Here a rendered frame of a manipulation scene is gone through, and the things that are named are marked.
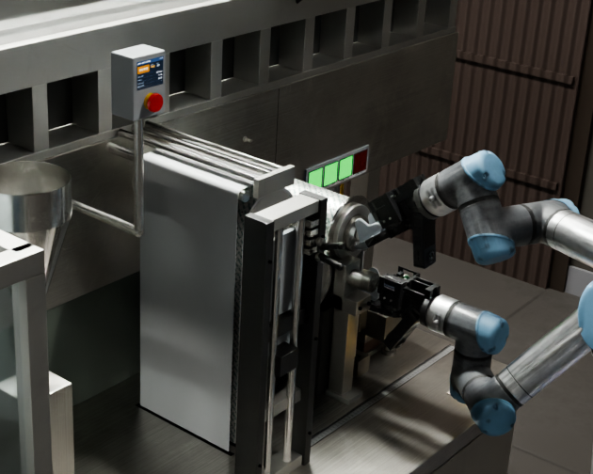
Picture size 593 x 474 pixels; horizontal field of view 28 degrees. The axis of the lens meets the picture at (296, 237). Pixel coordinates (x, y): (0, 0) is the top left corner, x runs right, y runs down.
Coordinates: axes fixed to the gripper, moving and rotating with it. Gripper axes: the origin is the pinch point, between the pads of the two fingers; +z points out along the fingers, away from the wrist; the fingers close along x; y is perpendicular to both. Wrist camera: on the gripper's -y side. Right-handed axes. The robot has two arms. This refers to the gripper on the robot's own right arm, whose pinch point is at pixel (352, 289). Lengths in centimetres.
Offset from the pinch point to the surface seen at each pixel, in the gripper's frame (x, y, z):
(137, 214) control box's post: 62, 35, 1
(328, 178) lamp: -29.3, 8.5, 29.3
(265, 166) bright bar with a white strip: 31.3, 35.7, -0.5
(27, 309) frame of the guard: 105, 44, -25
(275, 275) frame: 45, 24, -15
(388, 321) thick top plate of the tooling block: -4.8, -7.1, -6.5
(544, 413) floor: -151, -109, 18
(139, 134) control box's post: 61, 49, 0
